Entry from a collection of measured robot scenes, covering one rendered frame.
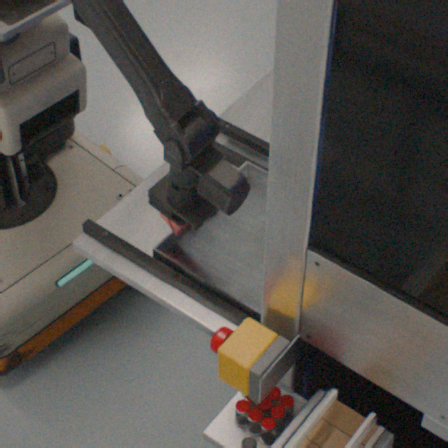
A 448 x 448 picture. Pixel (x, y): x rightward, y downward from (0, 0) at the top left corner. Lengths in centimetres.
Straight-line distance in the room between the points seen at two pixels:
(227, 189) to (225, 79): 194
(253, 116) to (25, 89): 51
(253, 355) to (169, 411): 118
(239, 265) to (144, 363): 100
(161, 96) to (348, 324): 41
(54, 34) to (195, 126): 75
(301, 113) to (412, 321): 29
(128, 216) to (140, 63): 40
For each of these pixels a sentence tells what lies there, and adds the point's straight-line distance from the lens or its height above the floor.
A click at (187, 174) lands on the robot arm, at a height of 109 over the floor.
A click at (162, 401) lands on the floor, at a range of 247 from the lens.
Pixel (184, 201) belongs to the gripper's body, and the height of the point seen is 102.
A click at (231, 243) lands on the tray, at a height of 88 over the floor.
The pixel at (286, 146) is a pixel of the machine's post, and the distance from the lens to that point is 109.
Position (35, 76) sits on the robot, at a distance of 209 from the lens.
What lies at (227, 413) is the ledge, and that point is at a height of 88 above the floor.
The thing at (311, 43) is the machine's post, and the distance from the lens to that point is 99.
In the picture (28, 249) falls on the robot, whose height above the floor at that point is 28.
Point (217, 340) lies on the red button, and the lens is 134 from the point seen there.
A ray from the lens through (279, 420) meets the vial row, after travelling 138.
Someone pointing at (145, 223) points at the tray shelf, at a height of 88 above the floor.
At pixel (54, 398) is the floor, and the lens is 251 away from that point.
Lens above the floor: 210
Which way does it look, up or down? 48 degrees down
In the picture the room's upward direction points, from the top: straight up
